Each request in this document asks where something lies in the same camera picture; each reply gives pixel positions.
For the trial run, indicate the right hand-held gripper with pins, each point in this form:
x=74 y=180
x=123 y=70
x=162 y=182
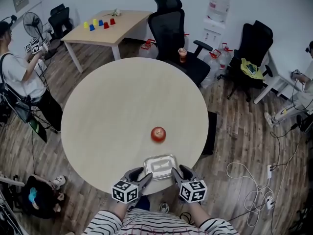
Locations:
x=193 y=192

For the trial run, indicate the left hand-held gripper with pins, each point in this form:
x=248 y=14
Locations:
x=124 y=192

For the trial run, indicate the clear plastic lid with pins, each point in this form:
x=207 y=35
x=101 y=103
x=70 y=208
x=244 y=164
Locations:
x=160 y=165

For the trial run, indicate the person's left forearm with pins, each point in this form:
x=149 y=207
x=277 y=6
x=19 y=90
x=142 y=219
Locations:
x=123 y=210

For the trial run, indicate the person's right forearm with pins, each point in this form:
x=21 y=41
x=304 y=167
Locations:
x=199 y=210

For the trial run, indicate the person's dark trouser leg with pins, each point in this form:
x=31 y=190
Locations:
x=144 y=203

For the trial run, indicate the person's shoe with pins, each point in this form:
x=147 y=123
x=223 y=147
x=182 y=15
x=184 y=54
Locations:
x=164 y=207

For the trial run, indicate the red apple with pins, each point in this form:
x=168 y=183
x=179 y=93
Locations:
x=158 y=134

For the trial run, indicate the person's striped shirt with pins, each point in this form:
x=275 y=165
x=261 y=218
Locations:
x=159 y=223

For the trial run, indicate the white sneaker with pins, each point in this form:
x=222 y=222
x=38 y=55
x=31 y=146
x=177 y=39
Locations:
x=59 y=181

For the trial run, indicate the white power strip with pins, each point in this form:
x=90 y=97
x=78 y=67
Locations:
x=269 y=171
x=269 y=202

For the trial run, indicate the black bag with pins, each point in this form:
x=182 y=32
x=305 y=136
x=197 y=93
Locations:
x=40 y=199

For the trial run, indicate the cup with orange drink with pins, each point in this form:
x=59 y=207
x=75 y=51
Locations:
x=182 y=55

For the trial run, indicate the yellow cloth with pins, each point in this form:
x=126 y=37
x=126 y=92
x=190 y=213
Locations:
x=250 y=68

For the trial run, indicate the white desk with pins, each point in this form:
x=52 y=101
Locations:
x=278 y=79

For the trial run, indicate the black office chair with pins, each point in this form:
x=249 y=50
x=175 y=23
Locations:
x=171 y=33
x=60 y=21
x=256 y=45

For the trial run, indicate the white water dispenser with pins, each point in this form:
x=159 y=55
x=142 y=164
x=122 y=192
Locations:
x=214 y=29

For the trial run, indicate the rectangular wooden table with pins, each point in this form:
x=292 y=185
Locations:
x=107 y=28

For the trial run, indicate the red plastic cup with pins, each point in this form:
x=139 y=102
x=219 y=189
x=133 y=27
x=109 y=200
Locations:
x=106 y=25
x=112 y=21

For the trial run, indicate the blue plastic cup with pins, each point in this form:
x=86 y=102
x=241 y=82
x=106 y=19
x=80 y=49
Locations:
x=100 y=22
x=92 y=27

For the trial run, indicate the yellow plastic cup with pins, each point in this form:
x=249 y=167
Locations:
x=95 y=21
x=86 y=24

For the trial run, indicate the white flower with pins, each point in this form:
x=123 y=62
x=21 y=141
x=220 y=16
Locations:
x=116 y=12

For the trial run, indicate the clear dispenser water bottle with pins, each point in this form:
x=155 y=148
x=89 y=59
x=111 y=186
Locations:
x=220 y=4

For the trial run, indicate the black standing fan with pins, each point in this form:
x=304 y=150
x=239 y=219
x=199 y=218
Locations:
x=33 y=24

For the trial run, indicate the black table base plate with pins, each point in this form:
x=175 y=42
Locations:
x=210 y=133

